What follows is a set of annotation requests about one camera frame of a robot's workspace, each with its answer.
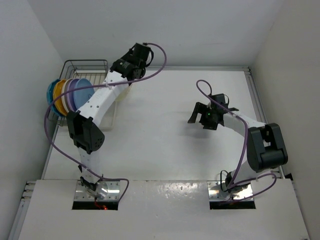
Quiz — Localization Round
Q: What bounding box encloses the blue plate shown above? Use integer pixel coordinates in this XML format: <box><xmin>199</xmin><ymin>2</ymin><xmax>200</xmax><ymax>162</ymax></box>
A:
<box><xmin>73</xmin><ymin>78</ymin><xmax>95</xmax><ymax>110</ymax></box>

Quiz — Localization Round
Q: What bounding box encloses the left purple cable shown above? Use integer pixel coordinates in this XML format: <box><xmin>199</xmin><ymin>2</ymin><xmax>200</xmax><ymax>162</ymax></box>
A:
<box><xmin>44</xmin><ymin>42</ymin><xmax>168</xmax><ymax>201</ymax></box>

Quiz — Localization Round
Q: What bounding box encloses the metal base plate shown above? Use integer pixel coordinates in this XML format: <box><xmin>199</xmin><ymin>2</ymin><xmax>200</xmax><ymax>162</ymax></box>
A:
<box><xmin>74</xmin><ymin>181</ymin><xmax>120</xmax><ymax>202</ymax></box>
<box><xmin>207</xmin><ymin>180</ymin><xmax>253</xmax><ymax>202</ymax></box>

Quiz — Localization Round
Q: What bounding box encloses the cream plate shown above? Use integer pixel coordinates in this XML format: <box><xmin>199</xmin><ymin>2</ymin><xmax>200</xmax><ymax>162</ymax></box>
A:
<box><xmin>61</xmin><ymin>78</ymin><xmax>72</xmax><ymax>113</ymax></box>

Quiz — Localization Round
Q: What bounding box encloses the purple cable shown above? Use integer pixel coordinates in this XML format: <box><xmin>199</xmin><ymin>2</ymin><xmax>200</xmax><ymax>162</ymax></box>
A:
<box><xmin>196</xmin><ymin>79</ymin><xmax>278</xmax><ymax>203</ymax></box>
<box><xmin>44</xmin><ymin>42</ymin><xmax>168</xmax><ymax>201</ymax></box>

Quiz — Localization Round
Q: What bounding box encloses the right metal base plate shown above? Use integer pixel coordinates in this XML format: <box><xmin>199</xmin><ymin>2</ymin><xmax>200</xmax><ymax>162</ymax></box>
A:
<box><xmin>207</xmin><ymin>180</ymin><xmax>253</xmax><ymax>202</ymax></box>

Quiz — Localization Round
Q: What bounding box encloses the yellow polka dot plate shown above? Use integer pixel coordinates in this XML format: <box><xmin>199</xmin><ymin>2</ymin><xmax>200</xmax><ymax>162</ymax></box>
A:
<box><xmin>53</xmin><ymin>79</ymin><xmax>70</xmax><ymax>116</ymax></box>

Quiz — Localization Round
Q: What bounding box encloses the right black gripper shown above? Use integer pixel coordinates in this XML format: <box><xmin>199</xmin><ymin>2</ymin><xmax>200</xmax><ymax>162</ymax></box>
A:
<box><xmin>188</xmin><ymin>102</ymin><xmax>218</xmax><ymax>131</ymax></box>

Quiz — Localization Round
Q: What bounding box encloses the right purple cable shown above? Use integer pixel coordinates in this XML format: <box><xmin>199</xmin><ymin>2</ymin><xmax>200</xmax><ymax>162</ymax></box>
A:
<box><xmin>196</xmin><ymin>79</ymin><xmax>278</xmax><ymax>203</ymax></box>

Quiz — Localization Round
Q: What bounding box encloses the purple plate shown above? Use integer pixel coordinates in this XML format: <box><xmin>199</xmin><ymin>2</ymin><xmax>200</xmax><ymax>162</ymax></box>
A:
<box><xmin>66</xmin><ymin>78</ymin><xmax>80</xmax><ymax>112</ymax></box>

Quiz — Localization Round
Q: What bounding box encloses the teal polka dot plate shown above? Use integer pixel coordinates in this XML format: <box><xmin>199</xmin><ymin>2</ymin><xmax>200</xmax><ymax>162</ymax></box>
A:
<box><xmin>46</xmin><ymin>79</ymin><xmax>63</xmax><ymax>117</ymax></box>

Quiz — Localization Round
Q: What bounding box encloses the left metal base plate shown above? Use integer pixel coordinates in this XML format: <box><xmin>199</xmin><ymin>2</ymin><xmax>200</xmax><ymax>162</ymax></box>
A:
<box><xmin>74</xmin><ymin>181</ymin><xmax>120</xmax><ymax>202</ymax></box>

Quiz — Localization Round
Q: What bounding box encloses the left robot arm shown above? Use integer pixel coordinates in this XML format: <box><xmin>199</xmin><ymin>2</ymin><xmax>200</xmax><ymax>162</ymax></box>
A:
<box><xmin>66</xmin><ymin>43</ymin><xmax>154</xmax><ymax>192</ymax></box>

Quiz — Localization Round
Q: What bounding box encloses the grey wire dish rack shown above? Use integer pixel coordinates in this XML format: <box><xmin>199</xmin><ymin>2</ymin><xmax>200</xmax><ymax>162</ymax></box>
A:
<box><xmin>46</xmin><ymin>59</ymin><xmax>109</xmax><ymax>127</ymax></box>

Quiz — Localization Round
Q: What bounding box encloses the beige green leaf plate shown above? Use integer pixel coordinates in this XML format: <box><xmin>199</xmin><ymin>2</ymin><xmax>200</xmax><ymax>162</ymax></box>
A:
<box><xmin>115</xmin><ymin>85</ymin><xmax>132</xmax><ymax>102</ymax></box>

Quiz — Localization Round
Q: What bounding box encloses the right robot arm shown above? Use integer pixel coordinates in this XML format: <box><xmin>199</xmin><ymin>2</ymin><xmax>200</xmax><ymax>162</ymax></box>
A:
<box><xmin>188</xmin><ymin>93</ymin><xmax>288</xmax><ymax>193</ymax></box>

